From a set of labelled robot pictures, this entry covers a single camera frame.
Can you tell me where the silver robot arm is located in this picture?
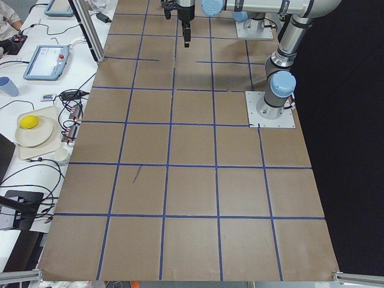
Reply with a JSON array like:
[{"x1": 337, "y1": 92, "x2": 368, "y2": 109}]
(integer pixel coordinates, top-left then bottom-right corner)
[
  {"x1": 200, "y1": 1, "x2": 341, "y2": 120},
  {"x1": 232, "y1": 11, "x2": 266, "y2": 32}
]

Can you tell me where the beige square tray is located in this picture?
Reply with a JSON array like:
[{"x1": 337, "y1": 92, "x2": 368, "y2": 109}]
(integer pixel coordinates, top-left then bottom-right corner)
[{"x1": 15, "y1": 106, "x2": 61, "y2": 160}]

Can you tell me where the white paper cup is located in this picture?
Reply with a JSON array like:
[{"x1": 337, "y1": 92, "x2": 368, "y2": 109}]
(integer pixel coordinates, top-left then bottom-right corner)
[{"x1": 53, "y1": 148, "x2": 71, "y2": 165}]

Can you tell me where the aluminium frame post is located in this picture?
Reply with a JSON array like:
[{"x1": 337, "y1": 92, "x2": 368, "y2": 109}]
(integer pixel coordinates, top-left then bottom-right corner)
[{"x1": 68, "y1": 0, "x2": 105, "y2": 63}]

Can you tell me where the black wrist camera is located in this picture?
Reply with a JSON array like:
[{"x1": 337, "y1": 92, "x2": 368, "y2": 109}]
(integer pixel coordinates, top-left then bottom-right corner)
[{"x1": 161, "y1": 0, "x2": 177, "y2": 20}]

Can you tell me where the light blue plastic cup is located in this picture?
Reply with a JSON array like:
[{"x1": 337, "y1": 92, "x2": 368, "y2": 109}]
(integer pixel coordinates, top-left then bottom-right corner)
[{"x1": 0, "y1": 76, "x2": 19, "y2": 97}]

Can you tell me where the black power adapter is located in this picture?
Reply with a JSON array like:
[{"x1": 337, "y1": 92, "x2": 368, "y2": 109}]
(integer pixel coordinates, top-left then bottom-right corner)
[{"x1": 96, "y1": 12, "x2": 112, "y2": 23}]

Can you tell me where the blue teach pendant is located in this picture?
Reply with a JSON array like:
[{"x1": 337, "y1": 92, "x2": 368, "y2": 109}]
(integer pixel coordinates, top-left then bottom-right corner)
[
  {"x1": 44, "y1": 0, "x2": 74, "y2": 17},
  {"x1": 23, "y1": 45, "x2": 70, "y2": 81}
]

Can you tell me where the yellow lemon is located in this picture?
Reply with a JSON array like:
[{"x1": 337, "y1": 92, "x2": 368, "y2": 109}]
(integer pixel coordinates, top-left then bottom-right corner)
[{"x1": 19, "y1": 115, "x2": 39, "y2": 129}]

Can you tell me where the beige round plate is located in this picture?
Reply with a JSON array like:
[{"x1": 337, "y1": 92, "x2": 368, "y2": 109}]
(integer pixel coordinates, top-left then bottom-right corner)
[{"x1": 15, "y1": 116, "x2": 53, "y2": 147}]

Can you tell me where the near blue teach pendant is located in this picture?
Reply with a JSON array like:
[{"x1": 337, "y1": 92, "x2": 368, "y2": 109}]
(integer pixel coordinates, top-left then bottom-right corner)
[{"x1": 23, "y1": 45, "x2": 70, "y2": 81}]

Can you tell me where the brown paper table cover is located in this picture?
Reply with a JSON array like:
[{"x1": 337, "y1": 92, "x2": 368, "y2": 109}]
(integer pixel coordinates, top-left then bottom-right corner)
[{"x1": 39, "y1": 1, "x2": 338, "y2": 281}]

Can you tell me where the far blue teach pendant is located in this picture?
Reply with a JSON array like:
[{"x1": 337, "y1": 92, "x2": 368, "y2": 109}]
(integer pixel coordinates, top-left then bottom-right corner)
[{"x1": 44, "y1": 0, "x2": 74, "y2": 17}]

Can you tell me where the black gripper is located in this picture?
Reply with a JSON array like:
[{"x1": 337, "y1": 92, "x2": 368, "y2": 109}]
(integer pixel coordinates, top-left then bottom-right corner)
[{"x1": 177, "y1": 5, "x2": 195, "y2": 48}]

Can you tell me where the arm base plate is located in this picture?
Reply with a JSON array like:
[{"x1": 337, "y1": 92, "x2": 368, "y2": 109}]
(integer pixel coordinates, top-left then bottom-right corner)
[
  {"x1": 235, "y1": 19, "x2": 274, "y2": 41},
  {"x1": 245, "y1": 91, "x2": 296, "y2": 128}
]

